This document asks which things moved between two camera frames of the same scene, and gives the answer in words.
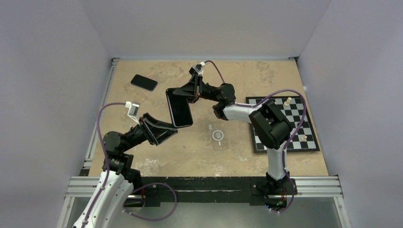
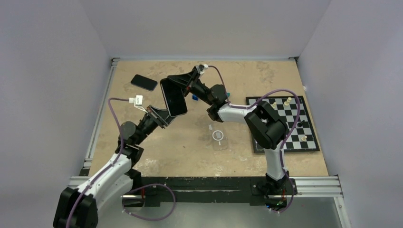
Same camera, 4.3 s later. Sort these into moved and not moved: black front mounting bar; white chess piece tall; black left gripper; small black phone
Moved: black left gripper
Not moved: white chess piece tall; small black phone; black front mounting bar
